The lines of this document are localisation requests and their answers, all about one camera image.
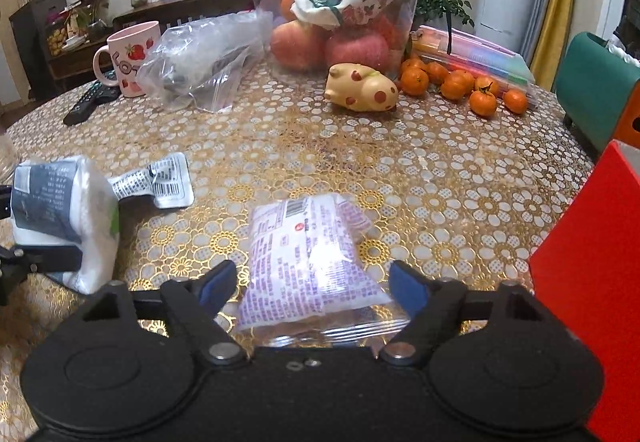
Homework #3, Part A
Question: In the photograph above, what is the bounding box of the clear plastic zip bag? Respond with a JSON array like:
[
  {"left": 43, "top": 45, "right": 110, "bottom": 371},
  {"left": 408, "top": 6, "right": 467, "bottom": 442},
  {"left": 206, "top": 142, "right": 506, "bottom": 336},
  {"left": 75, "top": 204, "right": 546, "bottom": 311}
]
[{"left": 137, "top": 10, "right": 273, "bottom": 113}]

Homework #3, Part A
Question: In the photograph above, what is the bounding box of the wooden tv cabinet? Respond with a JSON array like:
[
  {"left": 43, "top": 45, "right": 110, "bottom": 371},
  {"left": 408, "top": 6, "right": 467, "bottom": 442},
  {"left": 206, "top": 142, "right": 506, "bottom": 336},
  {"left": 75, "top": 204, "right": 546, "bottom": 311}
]
[{"left": 49, "top": 0, "right": 253, "bottom": 81}]

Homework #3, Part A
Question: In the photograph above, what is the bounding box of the green orange tissue box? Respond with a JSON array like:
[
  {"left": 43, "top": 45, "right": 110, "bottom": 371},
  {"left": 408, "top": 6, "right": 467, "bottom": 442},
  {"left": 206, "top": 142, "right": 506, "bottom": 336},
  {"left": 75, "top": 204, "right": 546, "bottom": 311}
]
[{"left": 554, "top": 32, "right": 639, "bottom": 153}]

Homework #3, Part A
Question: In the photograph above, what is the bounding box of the pastel pen case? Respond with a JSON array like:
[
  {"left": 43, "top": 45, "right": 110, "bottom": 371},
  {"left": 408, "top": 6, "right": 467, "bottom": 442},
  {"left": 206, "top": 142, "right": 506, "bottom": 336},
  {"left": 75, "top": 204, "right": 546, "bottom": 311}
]
[{"left": 411, "top": 26, "right": 535, "bottom": 92}]

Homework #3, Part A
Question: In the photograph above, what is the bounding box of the purple white snack pack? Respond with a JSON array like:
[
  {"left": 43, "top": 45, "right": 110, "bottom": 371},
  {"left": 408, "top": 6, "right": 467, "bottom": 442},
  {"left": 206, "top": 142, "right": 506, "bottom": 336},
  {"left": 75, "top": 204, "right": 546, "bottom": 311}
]
[{"left": 236, "top": 193, "right": 397, "bottom": 344}]

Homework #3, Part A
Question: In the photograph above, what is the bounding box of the yellow spotted pig toy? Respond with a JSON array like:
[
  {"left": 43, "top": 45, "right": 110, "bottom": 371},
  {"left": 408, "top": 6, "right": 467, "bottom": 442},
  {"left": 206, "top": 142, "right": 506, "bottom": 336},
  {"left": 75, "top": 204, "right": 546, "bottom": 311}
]
[{"left": 324, "top": 62, "right": 399, "bottom": 113}]

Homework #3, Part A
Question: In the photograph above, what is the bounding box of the pink strawberry mug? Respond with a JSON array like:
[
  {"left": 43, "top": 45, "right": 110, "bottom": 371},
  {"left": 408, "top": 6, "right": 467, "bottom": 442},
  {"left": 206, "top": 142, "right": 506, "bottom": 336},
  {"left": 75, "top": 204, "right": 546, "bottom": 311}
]
[{"left": 92, "top": 21, "right": 162, "bottom": 98}]

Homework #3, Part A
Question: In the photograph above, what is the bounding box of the white tissue pack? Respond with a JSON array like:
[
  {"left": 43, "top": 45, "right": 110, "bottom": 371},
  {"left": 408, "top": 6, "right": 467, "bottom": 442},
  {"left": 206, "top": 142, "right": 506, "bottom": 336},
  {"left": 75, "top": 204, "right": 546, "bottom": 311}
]
[{"left": 11, "top": 156, "right": 119, "bottom": 295}]

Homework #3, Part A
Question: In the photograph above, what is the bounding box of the yellow curtain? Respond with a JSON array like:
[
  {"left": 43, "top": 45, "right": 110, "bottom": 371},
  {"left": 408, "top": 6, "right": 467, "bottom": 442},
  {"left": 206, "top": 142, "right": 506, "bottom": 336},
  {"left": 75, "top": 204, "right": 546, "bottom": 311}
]
[{"left": 532, "top": 0, "right": 574, "bottom": 90}]

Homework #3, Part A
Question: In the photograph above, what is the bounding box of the black remote control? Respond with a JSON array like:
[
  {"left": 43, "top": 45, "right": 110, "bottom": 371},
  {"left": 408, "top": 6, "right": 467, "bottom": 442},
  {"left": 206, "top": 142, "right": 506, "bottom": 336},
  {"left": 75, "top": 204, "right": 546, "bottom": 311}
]
[{"left": 63, "top": 81, "right": 120, "bottom": 127}]

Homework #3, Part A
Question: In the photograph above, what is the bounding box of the red cardboard box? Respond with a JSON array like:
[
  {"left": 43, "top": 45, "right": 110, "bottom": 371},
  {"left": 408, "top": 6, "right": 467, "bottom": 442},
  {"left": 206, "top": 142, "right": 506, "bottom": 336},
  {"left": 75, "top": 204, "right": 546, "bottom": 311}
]
[{"left": 528, "top": 141, "right": 640, "bottom": 441}]

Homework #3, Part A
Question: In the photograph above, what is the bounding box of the clear fruit bowl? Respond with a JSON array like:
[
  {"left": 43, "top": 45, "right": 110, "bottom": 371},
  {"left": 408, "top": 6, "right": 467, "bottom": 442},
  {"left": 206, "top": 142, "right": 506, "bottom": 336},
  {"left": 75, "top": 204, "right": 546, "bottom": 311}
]
[{"left": 253, "top": 0, "right": 418, "bottom": 79}]

